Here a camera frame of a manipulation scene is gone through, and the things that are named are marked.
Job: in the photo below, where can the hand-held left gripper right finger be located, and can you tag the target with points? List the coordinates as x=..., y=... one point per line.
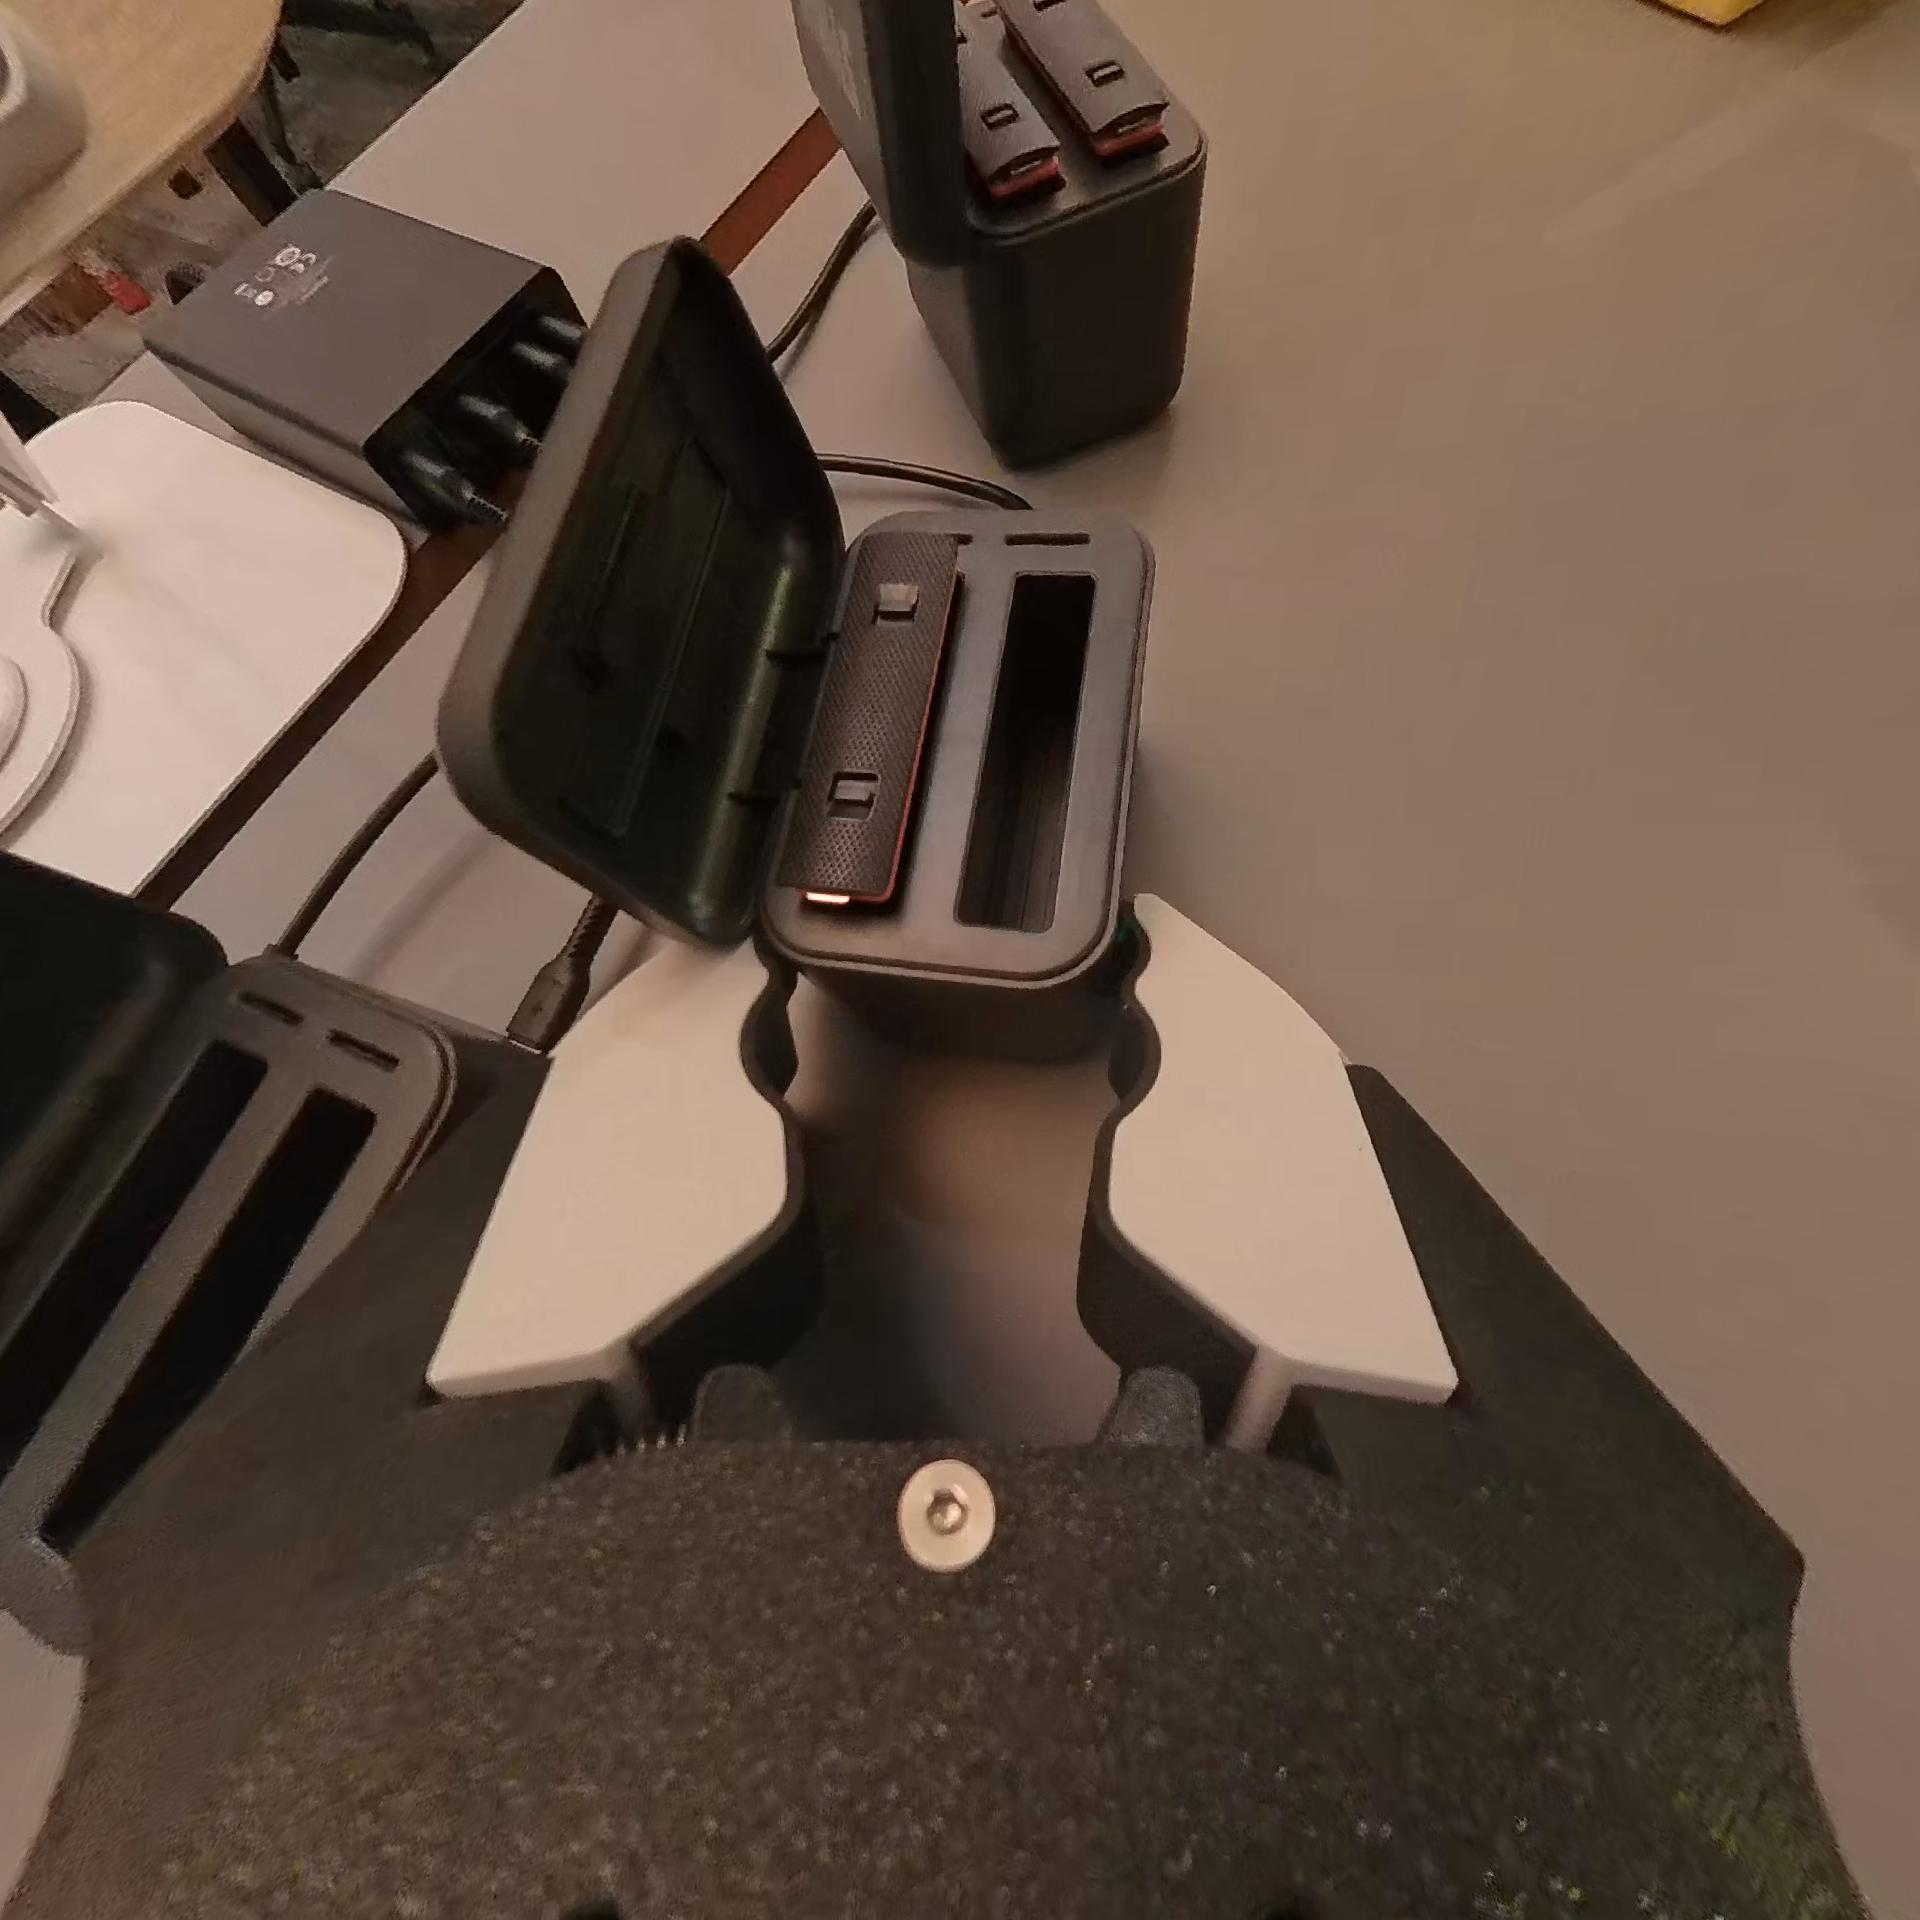
x=1274, y=1200

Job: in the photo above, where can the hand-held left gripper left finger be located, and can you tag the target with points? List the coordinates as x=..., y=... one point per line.
x=644, y=1200

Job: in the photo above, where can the black battery red edge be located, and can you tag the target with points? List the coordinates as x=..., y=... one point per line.
x=1012, y=135
x=870, y=720
x=1103, y=90

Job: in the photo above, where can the black battery charging case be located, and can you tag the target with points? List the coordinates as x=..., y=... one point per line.
x=1081, y=331
x=90, y=974
x=644, y=525

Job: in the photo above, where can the black multiport charger hub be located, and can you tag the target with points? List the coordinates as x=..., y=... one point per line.
x=331, y=331

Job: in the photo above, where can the instruction sheet on wooden stand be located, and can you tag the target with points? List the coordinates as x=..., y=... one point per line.
x=151, y=104

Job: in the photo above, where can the white board ledge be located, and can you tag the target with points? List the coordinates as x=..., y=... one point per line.
x=33, y=121

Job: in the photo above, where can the yellow plastic bin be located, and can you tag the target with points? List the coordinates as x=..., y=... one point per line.
x=1703, y=8

